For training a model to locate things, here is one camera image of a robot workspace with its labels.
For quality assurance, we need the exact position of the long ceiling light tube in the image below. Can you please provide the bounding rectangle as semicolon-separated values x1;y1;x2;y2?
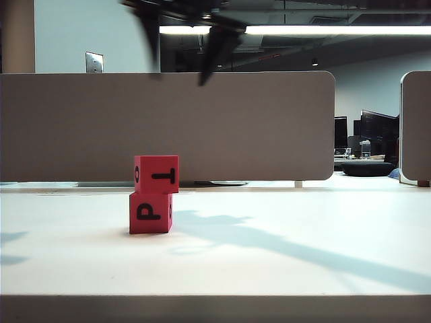
158;25;431;36

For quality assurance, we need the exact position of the red block with letter P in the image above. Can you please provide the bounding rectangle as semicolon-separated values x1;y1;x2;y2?
129;192;175;235

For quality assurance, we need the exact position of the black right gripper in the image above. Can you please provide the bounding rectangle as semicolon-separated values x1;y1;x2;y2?
120;0;247;87

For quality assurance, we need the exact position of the large grey desk divider panel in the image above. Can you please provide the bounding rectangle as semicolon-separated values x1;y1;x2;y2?
0;70;337;183

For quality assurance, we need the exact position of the black round cushion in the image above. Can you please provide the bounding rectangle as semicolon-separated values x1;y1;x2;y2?
341;161;396;177

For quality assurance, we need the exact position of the red block with letter T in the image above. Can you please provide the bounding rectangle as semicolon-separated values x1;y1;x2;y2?
133;155;180;195

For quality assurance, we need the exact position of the small black computer monitor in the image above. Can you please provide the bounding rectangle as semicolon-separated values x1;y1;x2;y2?
334;116;349;149

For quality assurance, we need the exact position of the large black computer monitor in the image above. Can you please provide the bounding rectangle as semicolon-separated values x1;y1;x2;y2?
360;109;400;159

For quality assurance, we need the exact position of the narrow grey desk divider panel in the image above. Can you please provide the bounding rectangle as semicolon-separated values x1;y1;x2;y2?
399;70;431;186

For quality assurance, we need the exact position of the metal wall outlet plate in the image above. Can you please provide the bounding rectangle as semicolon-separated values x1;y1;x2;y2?
85;50;104;74

